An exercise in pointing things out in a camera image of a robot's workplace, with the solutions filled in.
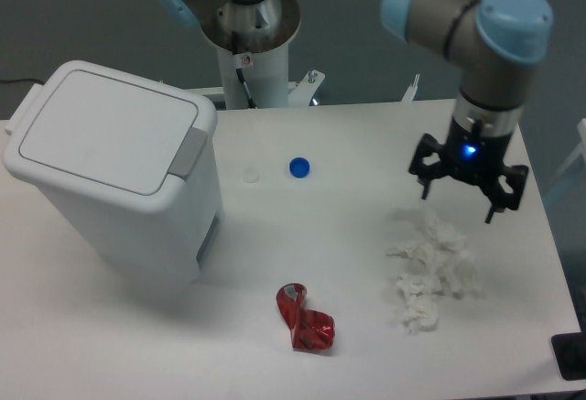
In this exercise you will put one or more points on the crushed red can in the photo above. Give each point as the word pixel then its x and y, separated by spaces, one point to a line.
pixel 310 330

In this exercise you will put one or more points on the blue bottle cap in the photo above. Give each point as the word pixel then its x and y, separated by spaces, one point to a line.
pixel 299 167

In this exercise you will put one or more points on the white bottle cap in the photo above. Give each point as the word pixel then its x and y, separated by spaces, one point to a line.
pixel 250 175

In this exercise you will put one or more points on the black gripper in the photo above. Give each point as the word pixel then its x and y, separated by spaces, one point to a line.
pixel 476 160

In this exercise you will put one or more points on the white mounting bracket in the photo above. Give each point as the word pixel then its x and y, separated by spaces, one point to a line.
pixel 306 91

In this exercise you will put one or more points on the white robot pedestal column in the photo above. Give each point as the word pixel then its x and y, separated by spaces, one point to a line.
pixel 263 77

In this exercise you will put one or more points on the white trash can lid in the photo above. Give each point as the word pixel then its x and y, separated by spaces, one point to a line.
pixel 105 129

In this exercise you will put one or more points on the white frame at right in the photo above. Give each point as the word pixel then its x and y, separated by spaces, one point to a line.
pixel 568 172

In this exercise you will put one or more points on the white table bracket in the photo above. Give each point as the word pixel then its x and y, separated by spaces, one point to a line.
pixel 411 91

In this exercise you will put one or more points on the crumpled white tissue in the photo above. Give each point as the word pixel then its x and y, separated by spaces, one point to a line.
pixel 439 264

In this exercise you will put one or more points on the white trash can body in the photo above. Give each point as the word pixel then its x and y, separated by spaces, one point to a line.
pixel 165 233

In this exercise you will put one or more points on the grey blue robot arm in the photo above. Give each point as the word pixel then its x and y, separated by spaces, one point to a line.
pixel 497 44

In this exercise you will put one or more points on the black device at edge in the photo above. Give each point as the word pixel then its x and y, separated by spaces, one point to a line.
pixel 569 350

